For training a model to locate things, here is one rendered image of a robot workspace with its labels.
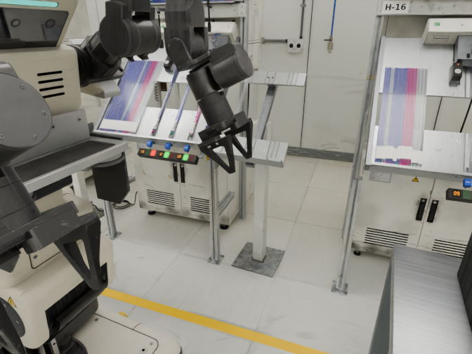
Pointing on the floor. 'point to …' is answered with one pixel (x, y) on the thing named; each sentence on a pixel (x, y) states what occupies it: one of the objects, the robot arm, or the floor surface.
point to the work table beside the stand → (421, 306)
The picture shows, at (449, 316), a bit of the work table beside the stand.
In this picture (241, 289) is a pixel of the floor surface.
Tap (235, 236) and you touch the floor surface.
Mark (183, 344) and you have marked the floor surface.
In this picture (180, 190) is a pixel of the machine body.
